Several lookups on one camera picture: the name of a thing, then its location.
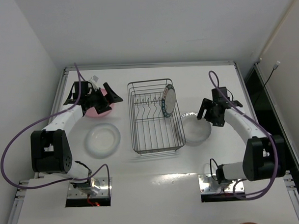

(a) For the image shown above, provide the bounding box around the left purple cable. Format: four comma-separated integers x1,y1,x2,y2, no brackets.
0,61,111,191

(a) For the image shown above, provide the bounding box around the wire dish rack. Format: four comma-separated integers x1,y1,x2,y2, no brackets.
128,79,186,155

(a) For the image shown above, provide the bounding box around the metal mounting plate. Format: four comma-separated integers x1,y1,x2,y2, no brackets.
67,177,112,199
198,174,237,196

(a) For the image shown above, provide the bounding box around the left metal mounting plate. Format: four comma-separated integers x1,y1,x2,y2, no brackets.
67,177,112,199

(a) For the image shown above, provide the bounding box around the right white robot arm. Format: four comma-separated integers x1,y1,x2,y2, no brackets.
197,87,287,183

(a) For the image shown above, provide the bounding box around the blue rimmed patterned plate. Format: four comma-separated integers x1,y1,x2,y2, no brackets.
161,84,176,118

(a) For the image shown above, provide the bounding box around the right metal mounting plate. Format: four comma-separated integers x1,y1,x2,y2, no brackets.
198,174,237,196

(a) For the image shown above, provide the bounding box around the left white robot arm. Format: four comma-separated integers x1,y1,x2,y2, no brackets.
30,77,123,195

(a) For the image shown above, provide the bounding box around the white plate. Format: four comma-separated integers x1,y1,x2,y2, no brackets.
180,112,212,144
84,123,121,159

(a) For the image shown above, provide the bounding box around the black cable with white plug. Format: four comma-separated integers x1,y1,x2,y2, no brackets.
250,61,282,107

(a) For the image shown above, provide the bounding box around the pink plate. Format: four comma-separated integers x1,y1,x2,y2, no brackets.
83,88,116,119

